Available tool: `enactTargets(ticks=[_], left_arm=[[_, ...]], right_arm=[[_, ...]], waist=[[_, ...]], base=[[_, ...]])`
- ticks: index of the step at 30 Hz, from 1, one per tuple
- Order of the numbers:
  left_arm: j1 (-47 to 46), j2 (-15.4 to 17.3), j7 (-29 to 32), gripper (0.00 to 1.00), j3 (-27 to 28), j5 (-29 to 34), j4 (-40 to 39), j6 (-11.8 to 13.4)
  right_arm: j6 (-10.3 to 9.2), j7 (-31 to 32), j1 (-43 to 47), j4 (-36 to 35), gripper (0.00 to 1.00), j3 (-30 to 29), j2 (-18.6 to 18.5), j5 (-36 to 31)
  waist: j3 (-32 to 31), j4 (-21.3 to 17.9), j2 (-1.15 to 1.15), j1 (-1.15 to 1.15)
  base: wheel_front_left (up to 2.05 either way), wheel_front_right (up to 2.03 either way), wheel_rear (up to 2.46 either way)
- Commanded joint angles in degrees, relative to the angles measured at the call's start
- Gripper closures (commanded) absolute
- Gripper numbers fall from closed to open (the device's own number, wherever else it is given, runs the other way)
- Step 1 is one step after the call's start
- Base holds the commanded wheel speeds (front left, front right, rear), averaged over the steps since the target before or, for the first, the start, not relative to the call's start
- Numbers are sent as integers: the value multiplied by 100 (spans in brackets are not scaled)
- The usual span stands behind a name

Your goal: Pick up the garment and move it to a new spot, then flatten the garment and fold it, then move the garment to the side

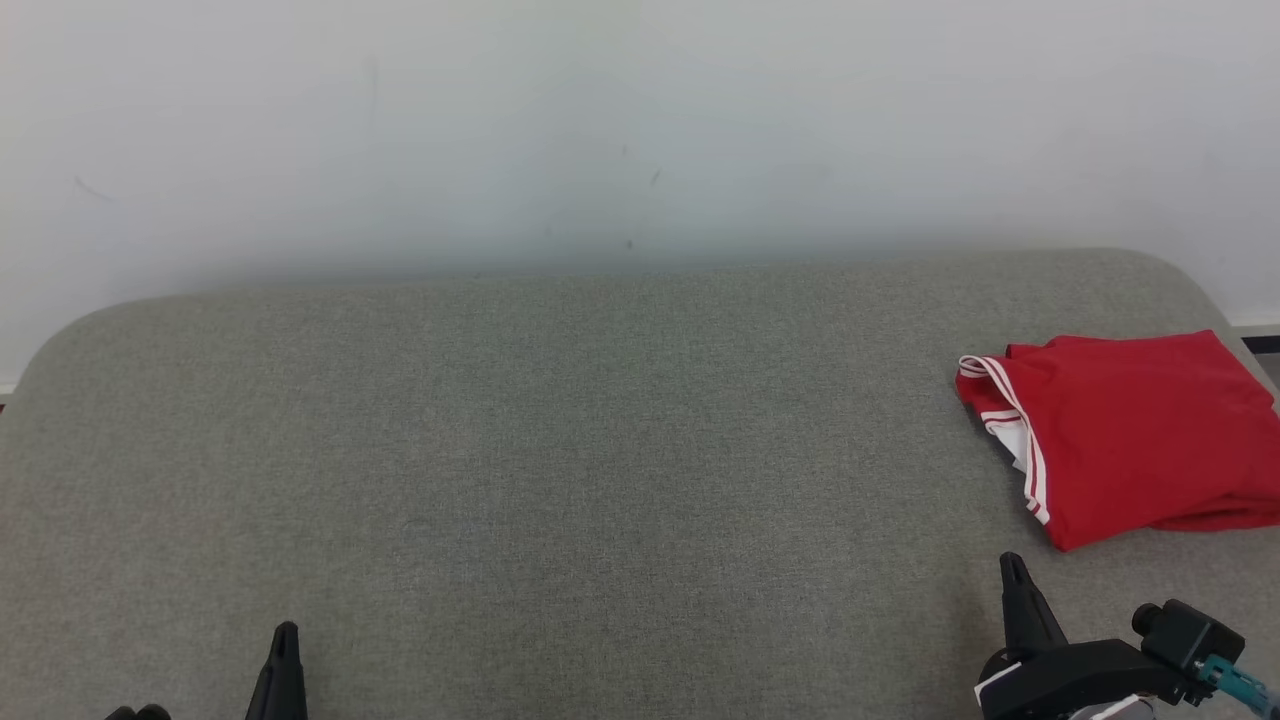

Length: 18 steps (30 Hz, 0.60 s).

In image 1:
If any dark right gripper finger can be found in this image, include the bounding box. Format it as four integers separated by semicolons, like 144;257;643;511
999;552;1069;657

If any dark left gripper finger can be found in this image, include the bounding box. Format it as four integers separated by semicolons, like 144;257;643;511
246;621;309;720

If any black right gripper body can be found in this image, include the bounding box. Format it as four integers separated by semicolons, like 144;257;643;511
975;640;1187;720

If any red Bulls jersey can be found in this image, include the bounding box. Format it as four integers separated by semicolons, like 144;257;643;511
955;330;1280;553

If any grey fabric sofa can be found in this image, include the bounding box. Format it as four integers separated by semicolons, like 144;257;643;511
0;248;1280;720

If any teal cable connector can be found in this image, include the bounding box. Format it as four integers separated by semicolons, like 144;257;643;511
1198;655;1280;717

